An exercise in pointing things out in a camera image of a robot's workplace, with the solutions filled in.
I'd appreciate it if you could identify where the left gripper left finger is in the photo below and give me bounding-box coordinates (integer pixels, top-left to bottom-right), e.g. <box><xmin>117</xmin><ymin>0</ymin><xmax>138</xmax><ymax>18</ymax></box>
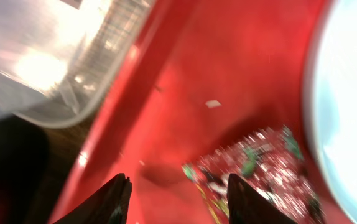
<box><xmin>55</xmin><ymin>173</ymin><xmax>132</xmax><ymax>224</ymax></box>

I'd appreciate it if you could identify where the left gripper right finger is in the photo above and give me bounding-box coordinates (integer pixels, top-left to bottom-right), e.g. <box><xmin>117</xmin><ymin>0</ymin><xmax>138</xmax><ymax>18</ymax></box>
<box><xmin>227</xmin><ymin>174</ymin><xmax>297</xmax><ymax>224</ymax></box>

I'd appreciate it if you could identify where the red candy wrapper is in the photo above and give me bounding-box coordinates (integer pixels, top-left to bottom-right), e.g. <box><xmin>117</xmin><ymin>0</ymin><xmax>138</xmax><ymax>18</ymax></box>
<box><xmin>182</xmin><ymin>126</ymin><xmax>325</xmax><ymax>223</ymax></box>

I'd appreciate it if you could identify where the black plastic bin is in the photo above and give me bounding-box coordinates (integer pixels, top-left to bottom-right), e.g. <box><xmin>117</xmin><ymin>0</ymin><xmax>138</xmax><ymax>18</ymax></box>
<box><xmin>0</xmin><ymin>117</ymin><xmax>49</xmax><ymax>223</ymax></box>

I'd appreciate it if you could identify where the red plastic tray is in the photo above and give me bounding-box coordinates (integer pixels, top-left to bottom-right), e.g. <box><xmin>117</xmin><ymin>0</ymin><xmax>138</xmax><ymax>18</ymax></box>
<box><xmin>49</xmin><ymin>1</ymin><xmax>348</xmax><ymax>223</ymax></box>

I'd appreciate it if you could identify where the clear plastic storage box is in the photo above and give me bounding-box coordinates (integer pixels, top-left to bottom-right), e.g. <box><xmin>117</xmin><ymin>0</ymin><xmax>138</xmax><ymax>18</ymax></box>
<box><xmin>0</xmin><ymin>0</ymin><xmax>154</xmax><ymax>128</ymax></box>

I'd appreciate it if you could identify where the light blue plate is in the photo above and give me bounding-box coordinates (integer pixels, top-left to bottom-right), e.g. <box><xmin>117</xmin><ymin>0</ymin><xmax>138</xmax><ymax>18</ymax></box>
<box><xmin>302</xmin><ymin>0</ymin><xmax>357</xmax><ymax>223</ymax></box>

